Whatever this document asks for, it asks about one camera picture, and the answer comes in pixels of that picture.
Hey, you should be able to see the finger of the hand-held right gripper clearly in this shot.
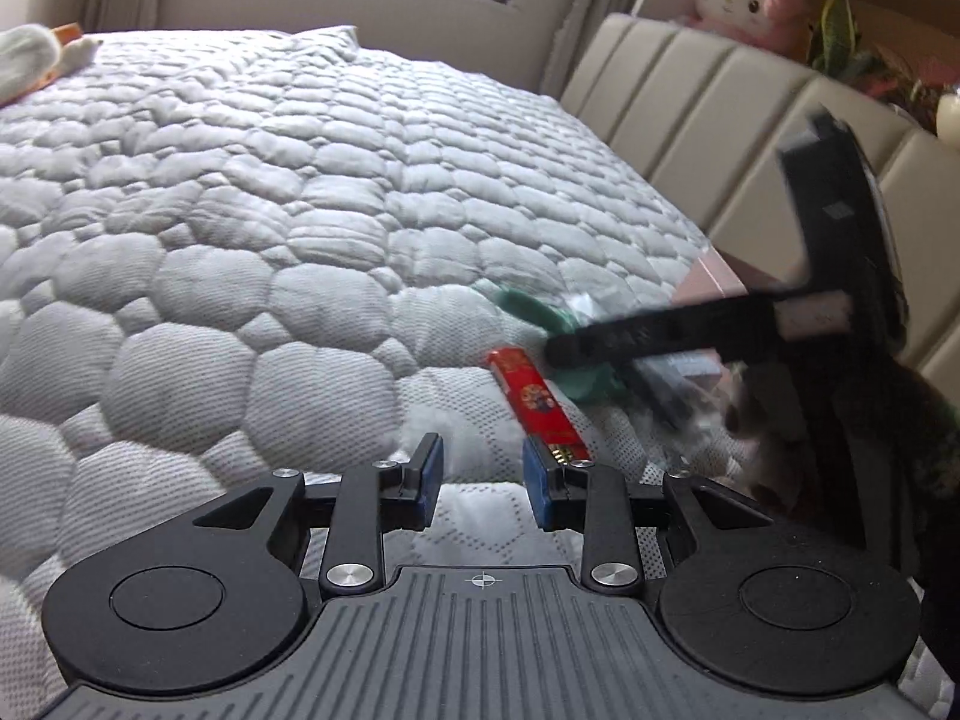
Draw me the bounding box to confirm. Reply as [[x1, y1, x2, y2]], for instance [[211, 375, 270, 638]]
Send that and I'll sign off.
[[544, 292, 785, 372]]

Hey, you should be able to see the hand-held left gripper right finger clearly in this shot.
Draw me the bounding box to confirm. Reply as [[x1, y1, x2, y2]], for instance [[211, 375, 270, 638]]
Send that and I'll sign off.
[[523, 435, 775, 597]]

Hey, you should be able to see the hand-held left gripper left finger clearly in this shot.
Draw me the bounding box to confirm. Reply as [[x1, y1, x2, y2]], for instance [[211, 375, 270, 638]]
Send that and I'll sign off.
[[191, 433, 446, 597]]

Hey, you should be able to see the clear plastic bag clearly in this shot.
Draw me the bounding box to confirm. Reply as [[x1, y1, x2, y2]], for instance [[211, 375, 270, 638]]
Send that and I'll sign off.
[[570, 292, 728, 451]]

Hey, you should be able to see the pink cardboard box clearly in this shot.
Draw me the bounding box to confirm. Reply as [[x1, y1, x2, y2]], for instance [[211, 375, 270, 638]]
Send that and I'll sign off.
[[671, 249, 856, 503]]

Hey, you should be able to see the red printed packet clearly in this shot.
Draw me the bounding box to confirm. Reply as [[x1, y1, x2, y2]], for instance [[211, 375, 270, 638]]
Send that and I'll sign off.
[[486, 347, 591, 462]]

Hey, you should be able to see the green plastic item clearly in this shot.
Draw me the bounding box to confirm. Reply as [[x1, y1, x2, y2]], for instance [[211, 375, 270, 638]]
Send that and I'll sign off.
[[491, 285, 623, 402]]

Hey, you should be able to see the green potted plant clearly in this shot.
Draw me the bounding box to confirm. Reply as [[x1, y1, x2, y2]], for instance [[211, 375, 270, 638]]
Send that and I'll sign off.
[[806, 0, 960, 113]]

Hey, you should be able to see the beige padded headboard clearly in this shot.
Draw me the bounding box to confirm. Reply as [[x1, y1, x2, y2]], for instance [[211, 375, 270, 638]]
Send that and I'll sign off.
[[559, 11, 960, 406]]

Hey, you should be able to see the pink bunny plush toy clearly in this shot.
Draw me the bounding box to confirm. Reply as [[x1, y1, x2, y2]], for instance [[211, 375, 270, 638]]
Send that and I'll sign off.
[[679, 0, 815, 61]]

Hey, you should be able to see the quilted white mattress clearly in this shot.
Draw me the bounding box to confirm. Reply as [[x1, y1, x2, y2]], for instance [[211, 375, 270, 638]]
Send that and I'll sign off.
[[0, 26, 960, 720]]

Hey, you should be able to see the white duck plush toy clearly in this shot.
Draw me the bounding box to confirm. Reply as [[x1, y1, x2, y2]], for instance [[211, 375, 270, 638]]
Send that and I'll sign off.
[[0, 21, 102, 107]]

